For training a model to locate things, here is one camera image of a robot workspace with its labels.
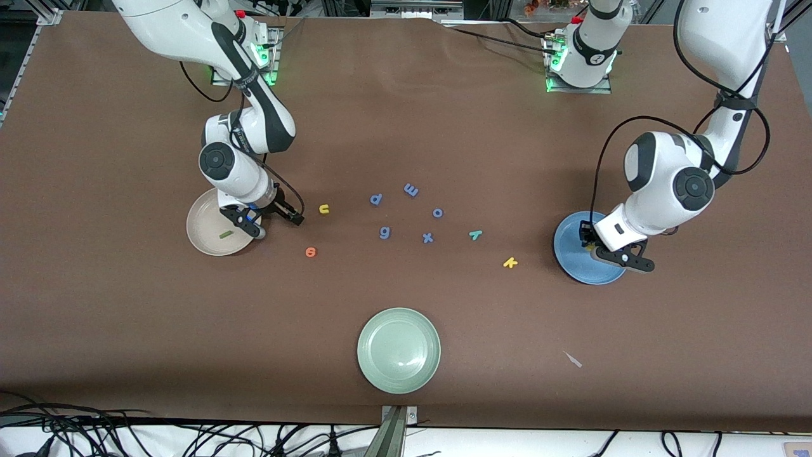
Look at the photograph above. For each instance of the yellow foam letter k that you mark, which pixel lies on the yellow foam letter k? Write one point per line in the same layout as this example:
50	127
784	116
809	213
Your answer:
510	262

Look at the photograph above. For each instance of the teal foam letter y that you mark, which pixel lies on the teal foam letter y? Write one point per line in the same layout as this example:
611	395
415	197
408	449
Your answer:
476	235

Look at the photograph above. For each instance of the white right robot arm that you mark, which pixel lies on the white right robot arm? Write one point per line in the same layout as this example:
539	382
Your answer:
158	19

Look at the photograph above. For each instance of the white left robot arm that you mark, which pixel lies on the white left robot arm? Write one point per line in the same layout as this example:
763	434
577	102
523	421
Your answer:
660	184

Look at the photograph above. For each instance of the blue round plate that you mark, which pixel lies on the blue round plate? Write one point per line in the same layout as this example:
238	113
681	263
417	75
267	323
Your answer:
571	254

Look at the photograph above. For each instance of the beige brown round plate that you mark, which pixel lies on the beige brown round plate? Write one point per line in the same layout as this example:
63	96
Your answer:
203	235

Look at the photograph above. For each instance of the small white paper scrap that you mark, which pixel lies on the small white paper scrap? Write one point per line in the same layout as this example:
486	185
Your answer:
574	360

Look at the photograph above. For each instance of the blue foam letter m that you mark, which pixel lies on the blue foam letter m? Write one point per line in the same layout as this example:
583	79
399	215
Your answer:
411	190

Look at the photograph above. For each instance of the pale green round plate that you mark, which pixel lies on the pale green round plate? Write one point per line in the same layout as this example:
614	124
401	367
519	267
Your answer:
399	350

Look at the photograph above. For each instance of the small orange object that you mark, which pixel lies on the small orange object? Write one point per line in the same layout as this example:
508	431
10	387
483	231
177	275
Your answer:
531	7

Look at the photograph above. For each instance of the grey power strip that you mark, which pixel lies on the grey power strip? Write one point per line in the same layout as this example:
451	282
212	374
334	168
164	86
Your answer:
412	11

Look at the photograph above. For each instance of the beige paper tag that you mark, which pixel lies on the beige paper tag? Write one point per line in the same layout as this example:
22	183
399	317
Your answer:
798	449

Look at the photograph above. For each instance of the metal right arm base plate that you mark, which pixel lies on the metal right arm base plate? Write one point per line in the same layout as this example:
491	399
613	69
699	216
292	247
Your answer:
274	63

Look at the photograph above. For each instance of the grey aluminium camera post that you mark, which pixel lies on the grey aluminium camera post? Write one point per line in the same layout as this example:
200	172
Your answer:
393	438

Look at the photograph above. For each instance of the silver aluminium frame profile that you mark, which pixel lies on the silver aluminium frame profile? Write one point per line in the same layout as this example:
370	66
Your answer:
779	33

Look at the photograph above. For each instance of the silver aluminium table rail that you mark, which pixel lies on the silver aluminium table rail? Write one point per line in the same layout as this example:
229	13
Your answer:
47	17

